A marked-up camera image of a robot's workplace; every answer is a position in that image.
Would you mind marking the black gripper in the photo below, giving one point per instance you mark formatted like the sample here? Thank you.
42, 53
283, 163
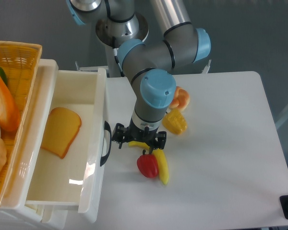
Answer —
155, 140

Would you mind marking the white drawer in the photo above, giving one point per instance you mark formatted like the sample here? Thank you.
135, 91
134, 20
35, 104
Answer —
68, 174

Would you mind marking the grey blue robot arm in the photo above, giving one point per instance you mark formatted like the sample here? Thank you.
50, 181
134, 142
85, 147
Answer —
147, 68

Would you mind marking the white drawer cabinet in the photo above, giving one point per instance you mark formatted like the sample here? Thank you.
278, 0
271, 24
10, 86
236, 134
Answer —
14, 214

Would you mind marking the toy red bell pepper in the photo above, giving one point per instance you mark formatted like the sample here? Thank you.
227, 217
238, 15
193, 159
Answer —
147, 165

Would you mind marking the toy yellow bell pepper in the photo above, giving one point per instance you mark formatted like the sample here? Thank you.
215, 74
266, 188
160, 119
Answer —
175, 122

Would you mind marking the toy yellow banana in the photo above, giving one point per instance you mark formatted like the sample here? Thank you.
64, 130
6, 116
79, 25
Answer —
161, 160

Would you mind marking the toy knotted bread bun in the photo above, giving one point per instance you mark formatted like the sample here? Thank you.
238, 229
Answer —
180, 100

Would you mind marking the toy bread slice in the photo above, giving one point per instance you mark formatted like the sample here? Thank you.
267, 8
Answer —
61, 129

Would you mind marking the toy orange baguette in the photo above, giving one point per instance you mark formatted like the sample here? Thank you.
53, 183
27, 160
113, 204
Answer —
9, 113

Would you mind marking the yellow wicker basket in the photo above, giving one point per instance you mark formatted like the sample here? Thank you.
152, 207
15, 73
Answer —
20, 63

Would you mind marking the toy green vegetable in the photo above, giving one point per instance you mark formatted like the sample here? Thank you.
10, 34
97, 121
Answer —
3, 76

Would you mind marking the black top drawer handle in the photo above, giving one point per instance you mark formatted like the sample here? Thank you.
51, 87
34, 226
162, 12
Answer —
107, 142

